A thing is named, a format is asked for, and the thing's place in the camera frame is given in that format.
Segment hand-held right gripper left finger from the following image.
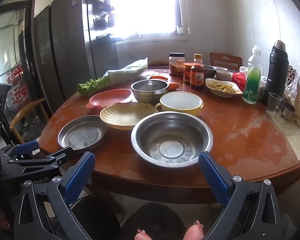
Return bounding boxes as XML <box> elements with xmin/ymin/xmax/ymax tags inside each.
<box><xmin>14</xmin><ymin>151</ymin><xmax>97</xmax><ymax>240</ymax></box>

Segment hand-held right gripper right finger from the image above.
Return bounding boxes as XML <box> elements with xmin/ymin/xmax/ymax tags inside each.
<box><xmin>197</xmin><ymin>151</ymin><xmax>282</xmax><ymax>240</ymax></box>

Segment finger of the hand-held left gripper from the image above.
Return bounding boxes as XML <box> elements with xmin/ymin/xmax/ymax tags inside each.
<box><xmin>0</xmin><ymin>140</ymin><xmax>40</xmax><ymax>164</ymax></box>
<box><xmin>7</xmin><ymin>146</ymin><xmax>74</xmax><ymax>174</ymax></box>

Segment steel plate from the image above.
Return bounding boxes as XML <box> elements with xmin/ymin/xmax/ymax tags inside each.
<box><xmin>57</xmin><ymin>115</ymin><xmax>108</xmax><ymax>151</ymax></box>

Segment large steel bowl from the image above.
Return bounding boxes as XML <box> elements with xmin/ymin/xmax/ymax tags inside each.
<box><xmin>131</xmin><ymin>112</ymin><xmax>214</xmax><ymax>168</ymax></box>

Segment yellow two-handled ceramic bowl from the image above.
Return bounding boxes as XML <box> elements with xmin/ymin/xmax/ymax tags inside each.
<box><xmin>155</xmin><ymin>91</ymin><xmax>205</xmax><ymax>117</ymax></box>

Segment yellow shell-shaped plate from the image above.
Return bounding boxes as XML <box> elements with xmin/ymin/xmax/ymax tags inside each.
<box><xmin>99</xmin><ymin>102</ymin><xmax>158</xmax><ymax>130</ymax></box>

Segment pink plastic plate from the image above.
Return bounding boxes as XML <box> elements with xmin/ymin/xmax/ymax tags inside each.
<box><xmin>86</xmin><ymin>89</ymin><xmax>134</xmax><ymax>109</ymax></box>

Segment small steel bowl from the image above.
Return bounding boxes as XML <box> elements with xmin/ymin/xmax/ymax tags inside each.
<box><xmin>131</xmin><ymin>79</ymin><xmax>170</xmax><ymax>103</ymax></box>

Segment person's right foot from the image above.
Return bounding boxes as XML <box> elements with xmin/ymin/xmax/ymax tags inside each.
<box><xmin>184</xmin><ymin>219</ymin><xmax>204</xmax><ymax>240</ymax></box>

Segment person's foot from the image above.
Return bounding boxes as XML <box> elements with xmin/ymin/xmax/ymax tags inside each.
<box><xmin>134</xmin><ymin>227</ymin><xmax>153</xmax><ymax>240</ymax></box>
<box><xmin>184</xmin><ymin>219</ymin><xmax>204</xmax><ymax>240</ymax></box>

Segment black round stool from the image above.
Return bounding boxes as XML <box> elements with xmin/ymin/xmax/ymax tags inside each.
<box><xmin>120</xmin><ymin>202</ymin><xmax>198</xmax><ymax>240</ymax></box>

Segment person's left foot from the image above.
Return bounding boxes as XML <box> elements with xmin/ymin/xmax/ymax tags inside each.
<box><xmin>134</xmin><ymin>227</ymin><xmax>153</xmax><ymax>240</ymax></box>

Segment white dish with food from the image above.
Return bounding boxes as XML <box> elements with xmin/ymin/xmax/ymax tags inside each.
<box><xmin>205</xmin><ymin>78</ymin><xmax>243</xmax><ymax>98</ymax></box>

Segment glass door with red lettering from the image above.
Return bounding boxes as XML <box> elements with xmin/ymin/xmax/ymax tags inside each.
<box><xmin>0</xmin><ymin>2</ymin><xmax>30</xmax><ymax>105</ymax></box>

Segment clear plastic cup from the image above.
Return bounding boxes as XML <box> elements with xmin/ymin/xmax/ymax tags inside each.
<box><xmin>266</xmin><ymin>92</ymin><xmax>283</xmax><ymax>117</ymax></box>

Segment green plastic drink bottle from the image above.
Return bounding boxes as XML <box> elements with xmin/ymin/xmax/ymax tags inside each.
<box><xmin>242</xmin><ymin>45</ymin><xmax>263</xmax><ymax>105</ymax></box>

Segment small steel cup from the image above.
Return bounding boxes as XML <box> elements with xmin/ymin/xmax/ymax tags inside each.
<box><xmin>282</xmin><ymin>102</ymin><xmax>296</xmax><ymax>120</ymax></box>

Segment orange-capped sauce bottle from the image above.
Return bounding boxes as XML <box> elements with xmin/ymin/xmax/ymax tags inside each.
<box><xmin>190</xmin><ymin>54</ymin><xmax>205</xmax><ymax>90</ymax></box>

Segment white ceramic bowl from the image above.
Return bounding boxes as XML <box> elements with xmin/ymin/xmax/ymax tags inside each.
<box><xmin>215</xmin><ymin>70</ymin><xmax>233</xmax><ymax>82</ymax></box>

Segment red tissue packet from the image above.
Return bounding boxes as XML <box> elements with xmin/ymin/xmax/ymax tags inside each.
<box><xmin>231</xmin><ymin>66</ymin><xmax>249</xmax><ymax>92</ymax></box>

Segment dark steel bowl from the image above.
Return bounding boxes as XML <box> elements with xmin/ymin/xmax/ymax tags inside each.
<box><xmin>203</xmin><ymin>65</ymin><xmax>218</xmax><ymax>79</ymax></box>

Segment red-lidded sauce jar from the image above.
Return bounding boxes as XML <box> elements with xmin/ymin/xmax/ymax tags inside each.
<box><xmin>183</xmin><ymin>62</ymin><xmax>195</xmax><ymax>83</ymax></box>

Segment celery in plastic bag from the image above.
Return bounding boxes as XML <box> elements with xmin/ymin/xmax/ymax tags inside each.
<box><xmin>77</xmin><ymin>57</ymin><xmax>148</xmax><ymax>97</ymax></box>

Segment grey refrigerator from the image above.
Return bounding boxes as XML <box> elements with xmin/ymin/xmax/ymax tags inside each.
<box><xmin>32</xmin><ymin>0</ymin><xmax>119</xmax><ymax>115</ymax></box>

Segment black-lidded pickle jar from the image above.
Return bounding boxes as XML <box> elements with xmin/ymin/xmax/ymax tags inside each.
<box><xmin>168</xmin><ymin>52</ymin><xmax>185</xmax><ymax>77</ymax></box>

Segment black thermos flask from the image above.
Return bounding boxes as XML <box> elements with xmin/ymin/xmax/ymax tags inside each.
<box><xmin>262</xmin><ymin>40</ymin><xmax>290</xmax><ymax>107</ymax></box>

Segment clear plastic bag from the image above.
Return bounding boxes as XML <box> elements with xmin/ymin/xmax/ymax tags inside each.
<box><xmin>285</xmin><ymin>55</ymin><xmax>300</xmax><ymax>120</ymax></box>

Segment window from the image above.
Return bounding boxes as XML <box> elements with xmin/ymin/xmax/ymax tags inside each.
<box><xmin>107</xmin><ymin>0</ymin><xmax>190</xmax><ymax>42</ymax></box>

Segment wooden chair with curved rail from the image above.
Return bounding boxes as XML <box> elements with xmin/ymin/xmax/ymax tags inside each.
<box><xmin>148</xmin><ymin>61</ymin><xmax>169</xmax><ymax>68</ymax></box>

